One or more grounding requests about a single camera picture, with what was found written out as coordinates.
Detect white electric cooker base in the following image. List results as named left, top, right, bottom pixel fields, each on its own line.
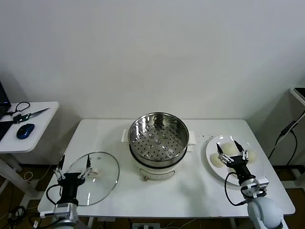
left=121, top=128, right=197, bottom=182

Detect black laptop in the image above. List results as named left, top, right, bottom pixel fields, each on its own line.
left=0, top=80, right=12, bottom=141

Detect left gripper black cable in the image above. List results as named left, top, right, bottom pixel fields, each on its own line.
left=46, top=185, right=63, bottom=206

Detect scissors with black handles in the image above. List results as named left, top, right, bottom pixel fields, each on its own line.
left=13, top=107, right=50, bottom=124

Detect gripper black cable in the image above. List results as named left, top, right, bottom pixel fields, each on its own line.
left=46, top=185, right=63, bottom=206
left=224, top=171, right=249, bottom=207

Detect black looped cable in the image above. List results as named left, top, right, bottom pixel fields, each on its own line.
left=4, top=102, right=31, bottom=120

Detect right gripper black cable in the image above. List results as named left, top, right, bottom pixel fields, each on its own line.
left=224, top=171, right=249, bottom=207

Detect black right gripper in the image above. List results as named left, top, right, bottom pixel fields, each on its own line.
left=215, top=140, right=255, bottom=184

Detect perforated steel steamer basket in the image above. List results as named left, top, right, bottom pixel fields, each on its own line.
left=128, top=112, right=190, bottom=167

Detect black cable with adapter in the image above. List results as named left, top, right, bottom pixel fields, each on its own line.
left=268, top=120, right=298, bottom=167

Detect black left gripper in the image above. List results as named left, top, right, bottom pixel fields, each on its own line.
left=54, top=154, right=94, bottom=205

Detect blue computer mouse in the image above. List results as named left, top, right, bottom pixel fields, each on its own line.
left=16, top=123, right=35, bottom=140

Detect white round plate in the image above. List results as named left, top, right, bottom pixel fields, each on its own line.
left=205, top=135, right=265, bottom=187

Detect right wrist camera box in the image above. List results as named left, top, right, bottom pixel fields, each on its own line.
left=254, top=176, right=270, bottom=191

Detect white power strip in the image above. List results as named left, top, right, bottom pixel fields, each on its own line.
left=132, top=222, right=161, bottom=229

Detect white side table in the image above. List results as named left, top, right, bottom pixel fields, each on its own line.
left=0, top=101, right=60, bottom=193

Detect round glass pot lid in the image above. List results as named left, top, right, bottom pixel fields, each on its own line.
left=63, top=151, right=120, bottom=206

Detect black floor cable bundle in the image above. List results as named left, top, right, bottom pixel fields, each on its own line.
left=8, top=205, right=27, bottom=224

